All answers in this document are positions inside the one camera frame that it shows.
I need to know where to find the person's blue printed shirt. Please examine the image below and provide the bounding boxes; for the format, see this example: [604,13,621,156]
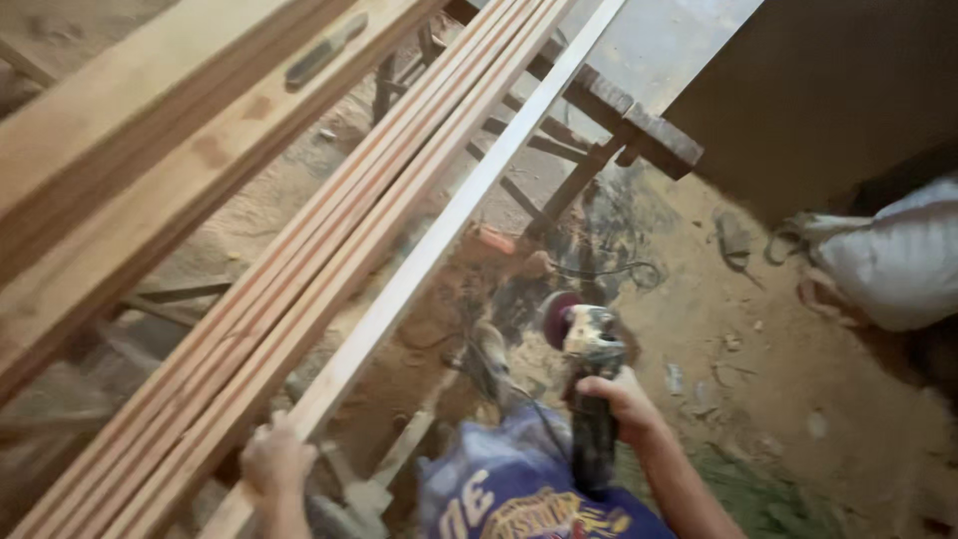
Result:
[416,404,678,539]

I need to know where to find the pale wooden strip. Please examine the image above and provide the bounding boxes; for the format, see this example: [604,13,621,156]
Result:
[196,0,628,539]

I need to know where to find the person's left hand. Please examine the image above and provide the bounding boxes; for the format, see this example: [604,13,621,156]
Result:
[239,410,320,501]

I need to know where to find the brown wooden board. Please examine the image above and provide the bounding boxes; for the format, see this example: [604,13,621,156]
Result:
[665,0,958,226]

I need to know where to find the angle grinder with sanding disc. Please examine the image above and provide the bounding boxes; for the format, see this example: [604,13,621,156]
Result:
[540,290,628,501]

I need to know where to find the white woven sack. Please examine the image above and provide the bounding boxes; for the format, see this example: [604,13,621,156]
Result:
[765,174,958,333]

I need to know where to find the black power cable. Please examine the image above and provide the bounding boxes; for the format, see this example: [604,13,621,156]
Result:
[524,180,666,300]

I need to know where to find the rusty metal workbench frame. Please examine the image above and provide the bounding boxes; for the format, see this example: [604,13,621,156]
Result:
[371,0,706,242]

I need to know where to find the grey sheet metal panel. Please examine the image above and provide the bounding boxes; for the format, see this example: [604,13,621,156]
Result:
[554,0,766,121]

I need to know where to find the person's foot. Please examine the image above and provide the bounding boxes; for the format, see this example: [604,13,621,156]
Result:
[464,320,525,409]

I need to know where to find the person's right hand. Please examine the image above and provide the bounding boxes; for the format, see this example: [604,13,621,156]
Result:
[575,365,667,450]

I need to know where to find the wide wooden planks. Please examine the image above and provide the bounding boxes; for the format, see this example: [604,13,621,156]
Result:
[0,0,450,405]

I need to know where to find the bundle of reddish wooden strips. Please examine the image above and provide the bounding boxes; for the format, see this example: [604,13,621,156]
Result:
[6,0,579,539]

